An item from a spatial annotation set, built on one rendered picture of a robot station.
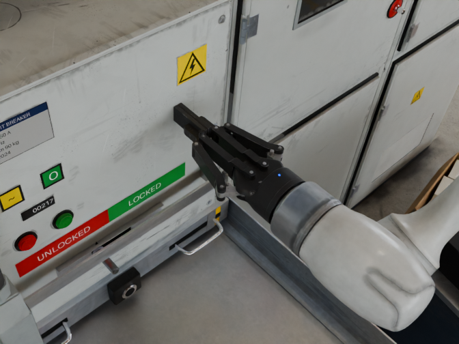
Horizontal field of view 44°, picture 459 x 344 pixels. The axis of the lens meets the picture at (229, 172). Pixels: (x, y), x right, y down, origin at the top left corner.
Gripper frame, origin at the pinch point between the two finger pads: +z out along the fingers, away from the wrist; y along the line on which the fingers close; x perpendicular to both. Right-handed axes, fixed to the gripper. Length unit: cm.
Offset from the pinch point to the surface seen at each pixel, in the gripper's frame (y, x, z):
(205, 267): 1.8, -38.3, -3.4
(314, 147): 60, -56, 14
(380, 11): 75, -17, 14
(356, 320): 13.4, -34.2, -31.4
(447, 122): 183, -124, 20
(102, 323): -20.6, -38.2, 0.0
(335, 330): 11.1, -37.9, -29.5
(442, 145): 167, -123, 13
